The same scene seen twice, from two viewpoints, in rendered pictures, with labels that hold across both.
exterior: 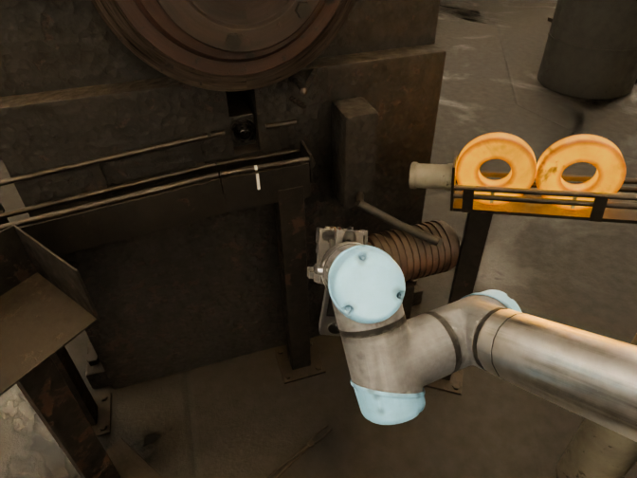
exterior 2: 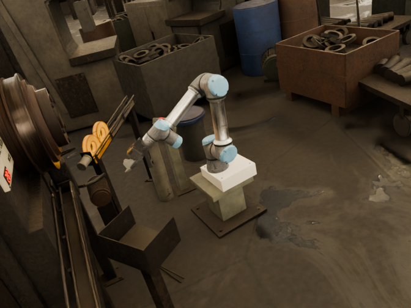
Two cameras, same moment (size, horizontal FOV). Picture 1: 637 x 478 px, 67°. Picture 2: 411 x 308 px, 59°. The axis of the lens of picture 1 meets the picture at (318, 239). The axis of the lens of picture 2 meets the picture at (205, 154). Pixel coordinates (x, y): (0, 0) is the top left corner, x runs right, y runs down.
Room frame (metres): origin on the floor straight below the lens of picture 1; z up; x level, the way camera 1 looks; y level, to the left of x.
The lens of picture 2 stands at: (0.17, 1.76, 1.67)
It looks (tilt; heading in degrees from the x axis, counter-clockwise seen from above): 30 degrees down; 270
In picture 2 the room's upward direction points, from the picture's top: 14 degrees counter-clockwise
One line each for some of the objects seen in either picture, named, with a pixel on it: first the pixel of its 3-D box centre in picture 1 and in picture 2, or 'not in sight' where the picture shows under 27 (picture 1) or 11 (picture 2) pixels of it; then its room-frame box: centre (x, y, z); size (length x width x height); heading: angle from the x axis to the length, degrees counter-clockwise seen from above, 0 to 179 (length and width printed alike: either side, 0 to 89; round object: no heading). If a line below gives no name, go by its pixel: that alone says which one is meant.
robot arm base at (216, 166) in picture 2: not in sight; (216, 161); (0.11, -0.30, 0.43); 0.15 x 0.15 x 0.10
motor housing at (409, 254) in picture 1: (401, 310); (109, 214); (0.88, -0.22, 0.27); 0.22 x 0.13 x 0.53; 107
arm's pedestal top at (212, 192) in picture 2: not in sight; (220, 179); (0.11, -0.30, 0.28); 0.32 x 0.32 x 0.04; 24
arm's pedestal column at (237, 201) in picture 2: not in sight; (224, 196); (0.11, -0.30, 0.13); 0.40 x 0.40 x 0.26; 24
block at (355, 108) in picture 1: (352, 154); (63, 179); (0.99, -0.08, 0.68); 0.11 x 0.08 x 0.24; 17
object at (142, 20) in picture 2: not in sight; (164, 34); (0.36, -4.32, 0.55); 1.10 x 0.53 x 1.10; 127
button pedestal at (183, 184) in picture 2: not in sight; (174, 155); (0.41, -0.73, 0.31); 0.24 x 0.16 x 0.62; 107
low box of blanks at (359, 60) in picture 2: not in sight; (334, 66); (-1.32, -1.75, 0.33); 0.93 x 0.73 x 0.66; 114
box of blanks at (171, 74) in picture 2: not in sight; (167, 76); (0.40, -2.58, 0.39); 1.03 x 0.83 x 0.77; 32
